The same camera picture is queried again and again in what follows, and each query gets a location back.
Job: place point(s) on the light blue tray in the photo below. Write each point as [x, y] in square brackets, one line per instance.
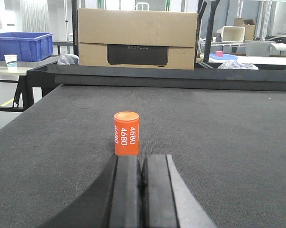
[225, 57]

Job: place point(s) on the black side table frame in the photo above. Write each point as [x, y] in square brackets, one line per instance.
[28, 79]

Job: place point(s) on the black vertical post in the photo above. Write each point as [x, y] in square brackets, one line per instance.
[201, 9]

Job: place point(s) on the crumpled plastic bag right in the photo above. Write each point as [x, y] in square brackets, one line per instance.
[234, 64]

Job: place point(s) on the blue plastic crate on table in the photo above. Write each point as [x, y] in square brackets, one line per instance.
[28, 46]

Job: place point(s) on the crumpled plastic bag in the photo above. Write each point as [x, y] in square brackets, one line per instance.
[234, 64]
[68, 59]

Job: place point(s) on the crumpled plastic bag left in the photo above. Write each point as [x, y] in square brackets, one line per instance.
[68, 59]

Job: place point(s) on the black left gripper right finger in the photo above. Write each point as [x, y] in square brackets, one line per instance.
[167, 200]

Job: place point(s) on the small brown cardboard box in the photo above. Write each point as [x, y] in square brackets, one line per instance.
[249, 25]

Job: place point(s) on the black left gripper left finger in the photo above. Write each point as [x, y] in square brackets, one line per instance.
[112, 200]

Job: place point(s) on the white open box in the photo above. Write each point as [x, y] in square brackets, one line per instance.
[232, 34]

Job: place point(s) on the white paper cup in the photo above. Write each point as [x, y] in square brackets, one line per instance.
[11, 61]

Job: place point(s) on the large brown cardboard box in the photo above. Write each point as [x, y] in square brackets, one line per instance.
[134, 38]

